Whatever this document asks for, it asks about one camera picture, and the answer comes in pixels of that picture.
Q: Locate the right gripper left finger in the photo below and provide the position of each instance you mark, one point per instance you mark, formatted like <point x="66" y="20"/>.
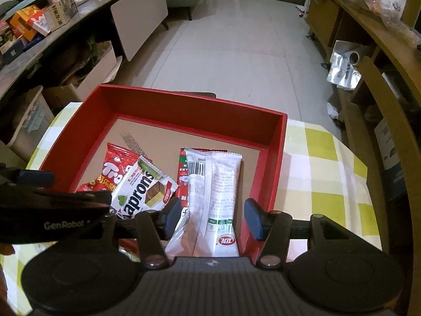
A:
<point x="154" y="226"/>

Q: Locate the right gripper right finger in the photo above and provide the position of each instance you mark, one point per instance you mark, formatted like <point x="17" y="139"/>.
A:
<point x="272" y="229"/>

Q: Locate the Kaprons wafer packet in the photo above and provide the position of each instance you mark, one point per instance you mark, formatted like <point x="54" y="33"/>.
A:
<point x="144" y="187"/>

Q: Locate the red green snack packet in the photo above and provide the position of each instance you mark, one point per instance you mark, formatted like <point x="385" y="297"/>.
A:
<point x="182" y="179"/>

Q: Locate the white silver snack packet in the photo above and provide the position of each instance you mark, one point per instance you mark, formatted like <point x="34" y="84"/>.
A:
<point x="206" y="227"/>

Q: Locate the red Trolli gummy bag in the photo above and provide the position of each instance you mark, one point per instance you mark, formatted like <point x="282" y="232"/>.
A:
<point x="116" y="164"/>

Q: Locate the green checkered tablecloth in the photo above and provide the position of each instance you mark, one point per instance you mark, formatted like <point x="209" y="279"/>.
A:
<point x="319" y="174"/>

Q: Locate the red cardboard box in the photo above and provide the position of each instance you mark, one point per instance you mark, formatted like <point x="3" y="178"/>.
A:
<point x="161" y="123"/>

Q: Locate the open cardboard box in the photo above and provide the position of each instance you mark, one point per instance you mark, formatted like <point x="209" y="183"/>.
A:
<point x="100" y="66"/>

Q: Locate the silver foil bag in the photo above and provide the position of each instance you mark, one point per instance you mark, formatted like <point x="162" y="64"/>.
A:
<point x="344" y="62"/>

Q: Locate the orange carton box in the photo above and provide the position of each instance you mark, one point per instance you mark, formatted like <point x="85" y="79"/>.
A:
<point x="21" y="21"/>

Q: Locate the white printed carton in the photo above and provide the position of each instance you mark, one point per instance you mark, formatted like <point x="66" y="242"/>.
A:
<point x="60" y="13"/>

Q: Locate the wooden shelf unit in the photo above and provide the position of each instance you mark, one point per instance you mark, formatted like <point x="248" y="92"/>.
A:
<point x="390" y="83"/>

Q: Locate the long grey side counter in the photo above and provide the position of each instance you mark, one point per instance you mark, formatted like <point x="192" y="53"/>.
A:
<point x="11" y="72"/>

